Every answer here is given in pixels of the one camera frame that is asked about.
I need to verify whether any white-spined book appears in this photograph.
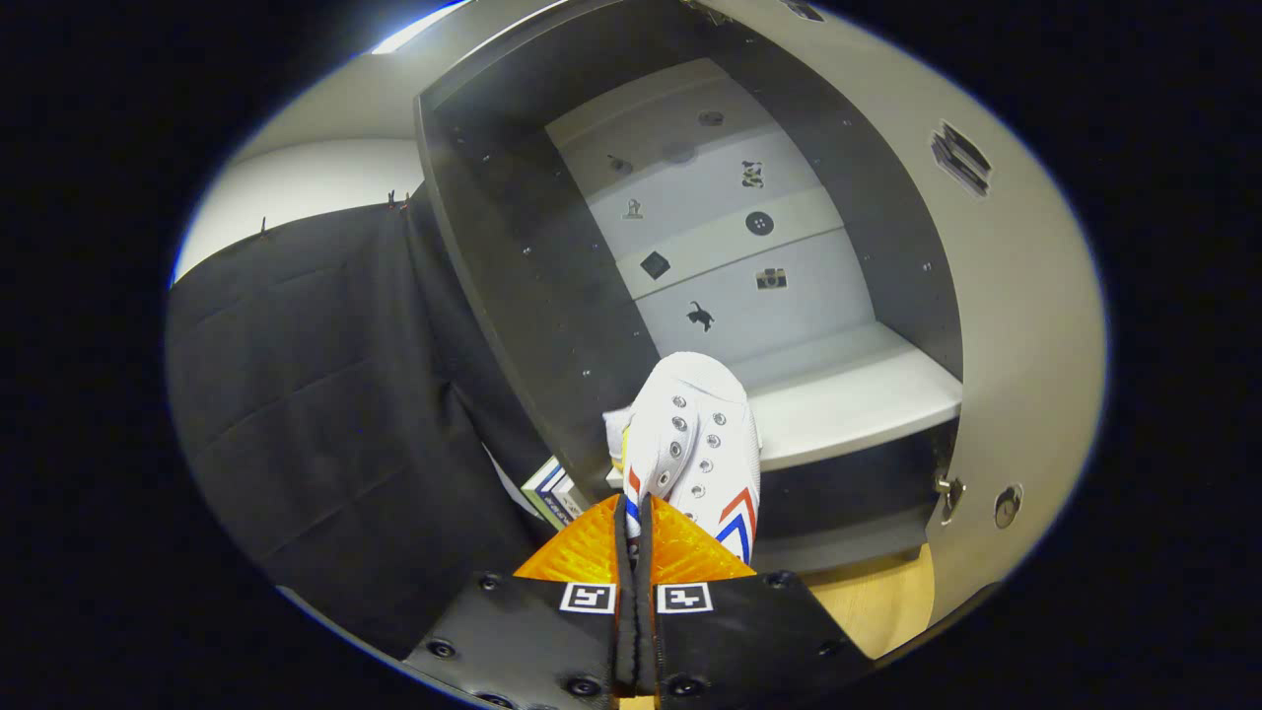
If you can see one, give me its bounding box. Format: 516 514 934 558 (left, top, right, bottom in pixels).
552 471 595 529

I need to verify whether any black backdrop cloth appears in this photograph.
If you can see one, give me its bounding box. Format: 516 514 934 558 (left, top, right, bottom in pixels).
166 182 553 657

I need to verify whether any white cabinet shelf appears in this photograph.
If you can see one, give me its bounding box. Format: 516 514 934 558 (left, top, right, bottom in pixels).
730 323 963 472

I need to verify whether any white shoe with yellow sole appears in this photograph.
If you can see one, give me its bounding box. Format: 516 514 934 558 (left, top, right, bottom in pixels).
602 402 634 469

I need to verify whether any white shoe with striped sides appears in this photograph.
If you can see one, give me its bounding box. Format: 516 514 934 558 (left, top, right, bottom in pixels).
623 351 763 568

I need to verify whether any blue-spined book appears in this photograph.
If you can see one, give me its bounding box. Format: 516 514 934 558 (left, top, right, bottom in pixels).
521 456 578 531

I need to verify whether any dark grey shoe cabinet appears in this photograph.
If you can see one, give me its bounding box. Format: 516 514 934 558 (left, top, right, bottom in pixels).
414 0 967 578

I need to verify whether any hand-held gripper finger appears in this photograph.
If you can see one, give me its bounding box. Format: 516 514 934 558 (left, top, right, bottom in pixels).
404 493 642 710
639 493 878 710

